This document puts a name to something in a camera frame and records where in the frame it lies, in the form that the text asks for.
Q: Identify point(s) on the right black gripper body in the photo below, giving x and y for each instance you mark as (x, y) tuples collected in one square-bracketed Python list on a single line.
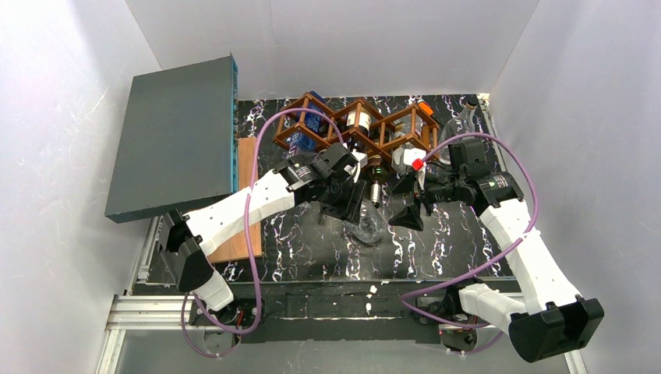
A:
[(424, 194)]

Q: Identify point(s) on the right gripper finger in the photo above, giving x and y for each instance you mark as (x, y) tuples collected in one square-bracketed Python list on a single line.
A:
[(402, 184), (409, 217)]

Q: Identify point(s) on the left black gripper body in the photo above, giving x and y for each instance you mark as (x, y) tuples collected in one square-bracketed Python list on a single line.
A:
[(352, 199)]

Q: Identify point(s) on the clear bottle white neck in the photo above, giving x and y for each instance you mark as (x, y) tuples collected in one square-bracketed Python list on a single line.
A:
[(371, 226)]

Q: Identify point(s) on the clear bottle black cap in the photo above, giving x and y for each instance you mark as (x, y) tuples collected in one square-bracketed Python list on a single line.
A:
[(461, 123)]

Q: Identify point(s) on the dark bottle gold cap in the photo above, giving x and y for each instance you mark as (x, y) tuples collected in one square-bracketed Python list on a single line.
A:
[(359, 120)]

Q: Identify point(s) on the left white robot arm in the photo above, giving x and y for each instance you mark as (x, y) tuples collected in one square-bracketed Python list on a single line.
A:
[(187, 239)]

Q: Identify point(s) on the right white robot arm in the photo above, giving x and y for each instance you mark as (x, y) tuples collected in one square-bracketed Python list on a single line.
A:
[(553, 318)]

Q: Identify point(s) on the dark bottle grey cap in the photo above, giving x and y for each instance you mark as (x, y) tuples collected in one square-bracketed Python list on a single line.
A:
[(377, 175)]

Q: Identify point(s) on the clear square bottle dark cap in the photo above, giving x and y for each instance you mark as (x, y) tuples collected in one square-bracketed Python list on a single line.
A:
[(403, 128)]

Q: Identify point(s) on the brown wooden wine rack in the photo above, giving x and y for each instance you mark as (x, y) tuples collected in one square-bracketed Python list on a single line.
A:
[(308, 124)]

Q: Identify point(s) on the dark grey box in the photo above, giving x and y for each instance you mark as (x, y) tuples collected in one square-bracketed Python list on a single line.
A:
[(177, 149)]

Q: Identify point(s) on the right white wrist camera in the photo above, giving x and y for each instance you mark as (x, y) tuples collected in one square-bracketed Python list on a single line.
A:
[(412, 160)]

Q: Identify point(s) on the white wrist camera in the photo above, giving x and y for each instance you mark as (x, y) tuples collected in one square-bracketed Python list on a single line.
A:
[(354, 170), (412, 160)]

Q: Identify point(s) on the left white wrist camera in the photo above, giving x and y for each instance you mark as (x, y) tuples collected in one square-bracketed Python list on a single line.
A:
[(354, 170)]

